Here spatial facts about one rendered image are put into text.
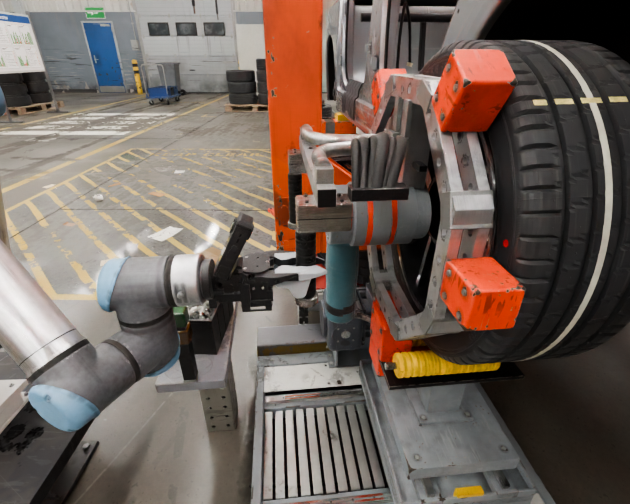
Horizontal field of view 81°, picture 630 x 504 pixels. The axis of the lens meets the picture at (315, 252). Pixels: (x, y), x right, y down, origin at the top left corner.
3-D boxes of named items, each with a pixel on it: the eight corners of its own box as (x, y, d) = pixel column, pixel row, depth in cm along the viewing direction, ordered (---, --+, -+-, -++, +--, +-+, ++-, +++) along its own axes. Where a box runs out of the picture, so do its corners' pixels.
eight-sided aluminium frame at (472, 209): (450, 396, 71) (528, 86, 45) (417, 399, 70) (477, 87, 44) (378, 258, 118) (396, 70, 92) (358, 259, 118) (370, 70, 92)
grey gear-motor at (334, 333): (433, 376, 139) (449, 301, 123) (323, 385, 136) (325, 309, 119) (417, 343, 155) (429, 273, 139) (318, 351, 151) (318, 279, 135)
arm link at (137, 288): (121, 296, 70) (108, 248, 65) (188, 292, 71) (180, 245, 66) (100, 326, 61) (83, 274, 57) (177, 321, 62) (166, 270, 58)
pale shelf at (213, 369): (226, 388, 92) (225, 379, 91) (156, 393, 90) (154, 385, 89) (239, 291, 130) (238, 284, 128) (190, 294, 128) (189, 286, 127)
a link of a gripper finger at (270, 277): (299, 272, 65) (251, 271, 65) (299, 263, 64) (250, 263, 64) (298, 287, 61) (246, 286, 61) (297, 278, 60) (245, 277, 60)
